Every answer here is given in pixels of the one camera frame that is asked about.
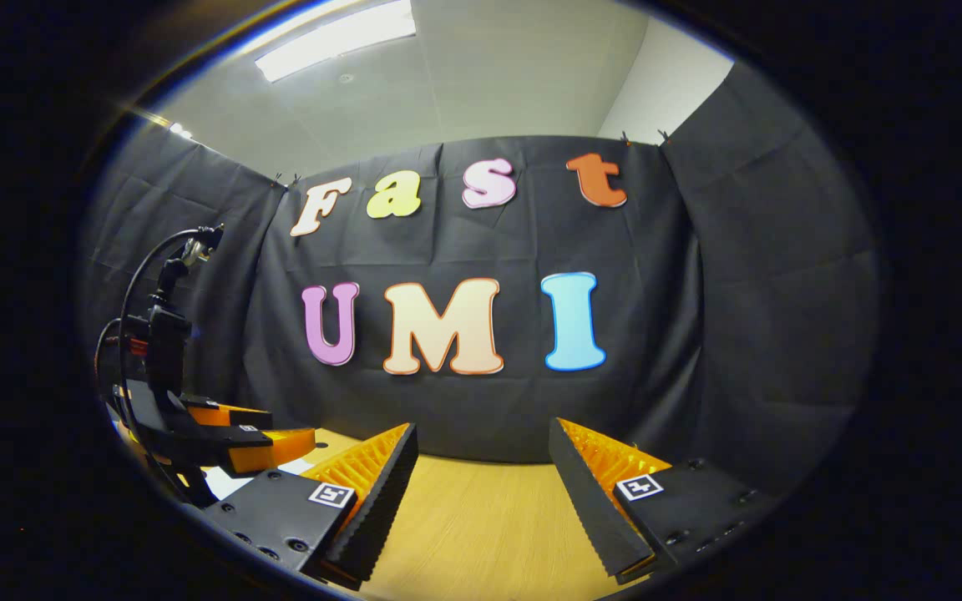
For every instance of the light blue suitcase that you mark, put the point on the light blue suitcase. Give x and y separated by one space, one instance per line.
230 482

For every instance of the small ceiling light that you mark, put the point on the small ceiling light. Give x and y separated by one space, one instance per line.
180 131

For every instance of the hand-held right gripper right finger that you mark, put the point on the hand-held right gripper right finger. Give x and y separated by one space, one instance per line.
585 501

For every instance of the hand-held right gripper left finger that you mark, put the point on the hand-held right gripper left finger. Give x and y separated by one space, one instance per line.
381 501

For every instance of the long ceiling light panel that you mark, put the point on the long ceiling light panel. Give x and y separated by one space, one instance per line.
339 37

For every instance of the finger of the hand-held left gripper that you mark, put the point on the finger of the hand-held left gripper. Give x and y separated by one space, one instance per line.
268 449
235 417

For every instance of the black backdrop cloth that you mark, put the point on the black backdrop cloth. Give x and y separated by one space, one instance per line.
740 292

